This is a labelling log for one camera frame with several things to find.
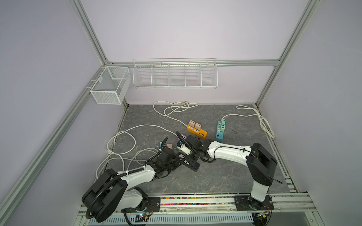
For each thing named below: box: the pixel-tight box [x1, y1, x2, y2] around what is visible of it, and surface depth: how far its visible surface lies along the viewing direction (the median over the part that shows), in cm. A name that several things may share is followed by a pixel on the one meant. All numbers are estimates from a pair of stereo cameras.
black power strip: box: [178, 153, 200, 173], surface depth 86 cm
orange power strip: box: [186, 124, 208, 140], surface depth 103 cm
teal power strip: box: [215, 119, 226, 143], surface depth 101 cm
